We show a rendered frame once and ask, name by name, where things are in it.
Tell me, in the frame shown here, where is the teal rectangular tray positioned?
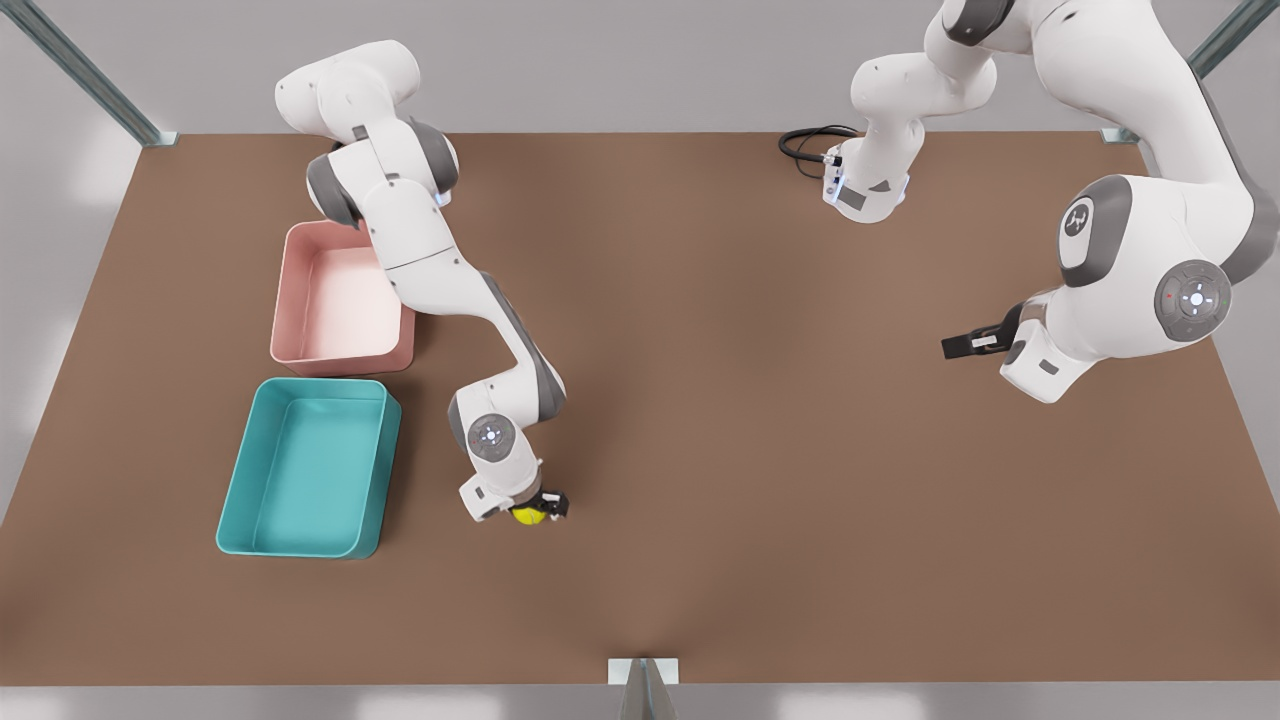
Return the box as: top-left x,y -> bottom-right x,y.
216,377 -> 403,559

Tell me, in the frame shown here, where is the pink rectangular tray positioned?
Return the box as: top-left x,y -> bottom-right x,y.
270,221 -> 417,377

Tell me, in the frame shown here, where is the silver frame post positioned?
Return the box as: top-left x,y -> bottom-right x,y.
608,657 -> 679,720
0,0 -> 179,148
1100,0 -> 1280,145

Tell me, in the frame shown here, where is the black cable loop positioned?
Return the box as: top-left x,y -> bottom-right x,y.
778,125 -> 863,181

